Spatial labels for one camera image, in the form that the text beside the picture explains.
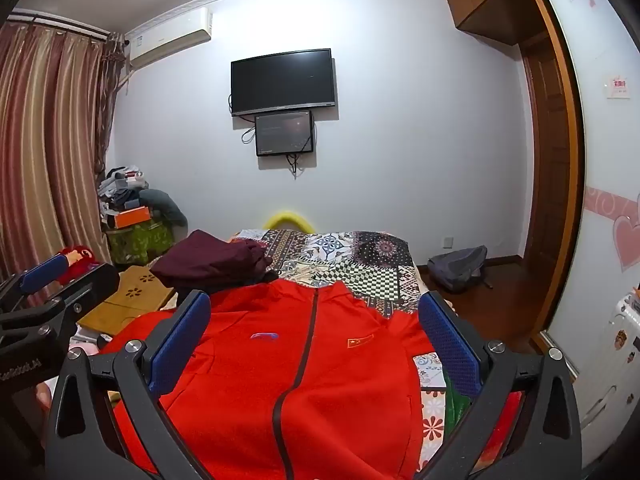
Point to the pile of assorted clutter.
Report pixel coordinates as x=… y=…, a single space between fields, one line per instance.
x=122 y=187

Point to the red plush toy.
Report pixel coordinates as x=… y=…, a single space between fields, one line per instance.
x=77 y=260

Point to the striped brown curtain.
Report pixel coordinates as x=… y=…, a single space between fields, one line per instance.
x=45 y=160

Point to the patchwork bedspread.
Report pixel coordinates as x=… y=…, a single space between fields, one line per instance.
x=350 y=265

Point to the white wardrobe sliding door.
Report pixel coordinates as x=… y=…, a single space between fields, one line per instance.
x=600 y=160

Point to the small black wall monitor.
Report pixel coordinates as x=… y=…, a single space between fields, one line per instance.
x=284 y=133

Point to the white appliance with stickers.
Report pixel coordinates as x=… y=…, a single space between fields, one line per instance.
x=617 y=360

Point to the wooden folding bed table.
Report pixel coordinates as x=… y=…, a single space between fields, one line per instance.
x=125 y=300

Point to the white curtain rail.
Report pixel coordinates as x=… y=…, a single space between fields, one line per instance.
x=60 y=22

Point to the yellow hoop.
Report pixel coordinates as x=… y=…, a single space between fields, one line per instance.
x=290 y=217

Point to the orange box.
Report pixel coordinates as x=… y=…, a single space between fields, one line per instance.
x=132 y=216

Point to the white wall socket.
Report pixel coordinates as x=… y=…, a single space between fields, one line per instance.
x=448 y=243

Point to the white air conditioner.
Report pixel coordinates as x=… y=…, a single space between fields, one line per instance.
x=167 y=37

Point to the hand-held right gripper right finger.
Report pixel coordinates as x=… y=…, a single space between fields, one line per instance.
x=450 y=345

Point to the wooden door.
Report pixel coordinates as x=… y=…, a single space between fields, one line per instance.
x=547 y=160

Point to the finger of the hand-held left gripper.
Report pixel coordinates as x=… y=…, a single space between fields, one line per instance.
x=42 y=274
x=90 y=285

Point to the green bag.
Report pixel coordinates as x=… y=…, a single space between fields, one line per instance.
x=457 y=410

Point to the small red label sticker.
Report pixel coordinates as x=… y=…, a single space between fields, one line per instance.
x=618 y=86

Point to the black wall television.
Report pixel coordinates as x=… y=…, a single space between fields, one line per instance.
x=282 y=82

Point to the red zip jacket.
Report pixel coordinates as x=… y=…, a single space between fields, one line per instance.
x=350 y=385

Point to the dark folded clothing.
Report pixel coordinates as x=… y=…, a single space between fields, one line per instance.
x=269 y=276

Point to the maroon folded clothing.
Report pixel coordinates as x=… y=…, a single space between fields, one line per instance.
x=210 y=260

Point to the grey backpack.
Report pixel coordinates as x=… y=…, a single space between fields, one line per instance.
x=457 y=267

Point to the dark grey cushion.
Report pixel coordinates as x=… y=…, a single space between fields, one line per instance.
x=165 y=205

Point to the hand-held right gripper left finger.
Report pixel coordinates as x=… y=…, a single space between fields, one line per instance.
x=180 y=345

